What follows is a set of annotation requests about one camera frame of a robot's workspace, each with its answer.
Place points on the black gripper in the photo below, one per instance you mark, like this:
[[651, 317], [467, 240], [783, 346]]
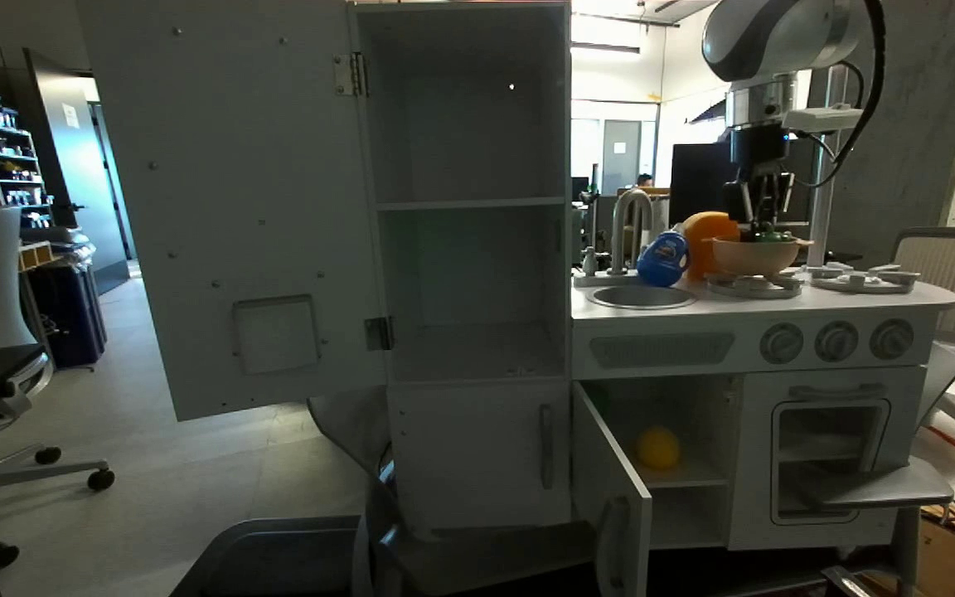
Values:
[[757, 146]]

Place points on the round metal sink basin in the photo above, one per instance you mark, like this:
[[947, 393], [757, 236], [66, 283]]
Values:
[[639, 298]]

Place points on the tan bowl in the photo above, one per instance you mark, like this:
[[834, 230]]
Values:
[[752, 256]]

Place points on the white toy kitchen unit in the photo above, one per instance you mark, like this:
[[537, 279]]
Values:
[[466, 121]]

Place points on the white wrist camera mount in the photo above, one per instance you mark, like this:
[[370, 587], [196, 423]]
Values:
[[803, 118]]

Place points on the person in background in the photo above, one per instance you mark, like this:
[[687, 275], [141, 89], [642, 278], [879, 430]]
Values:
[[642, 181]]

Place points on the dark suitcase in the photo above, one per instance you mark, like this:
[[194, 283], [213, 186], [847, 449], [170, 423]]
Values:
[[63, 317]]

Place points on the grey stove knob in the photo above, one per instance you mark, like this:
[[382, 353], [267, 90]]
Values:
[[836, 340], [780, 342], [894, 340]]

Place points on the grey plastic chair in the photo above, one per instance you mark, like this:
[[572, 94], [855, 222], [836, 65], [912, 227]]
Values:
[[267, 559]]

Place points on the grey oven door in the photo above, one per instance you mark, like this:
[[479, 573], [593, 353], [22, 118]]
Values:
[[887, 482]]

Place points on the grey burner grate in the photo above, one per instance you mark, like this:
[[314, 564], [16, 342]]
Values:
[[748, 286], [862, 279]]

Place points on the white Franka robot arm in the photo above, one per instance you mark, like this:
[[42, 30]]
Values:
[[777, 34]]

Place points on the tall white cabinet door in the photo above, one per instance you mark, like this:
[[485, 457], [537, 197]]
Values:
[[234, 168]]

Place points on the white upright pole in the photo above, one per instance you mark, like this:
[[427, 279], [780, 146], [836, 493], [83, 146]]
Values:
[[822, 222]]

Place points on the grey toy faucet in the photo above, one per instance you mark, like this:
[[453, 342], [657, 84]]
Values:
[[616, 227]]

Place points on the black monitor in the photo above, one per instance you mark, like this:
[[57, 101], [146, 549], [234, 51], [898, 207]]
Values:
[[705, 185]]

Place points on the cardboard box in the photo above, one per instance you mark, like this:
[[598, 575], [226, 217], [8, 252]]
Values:
[[941, 549]]

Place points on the green toy pepper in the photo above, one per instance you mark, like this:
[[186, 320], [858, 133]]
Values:
[[771, 235]]

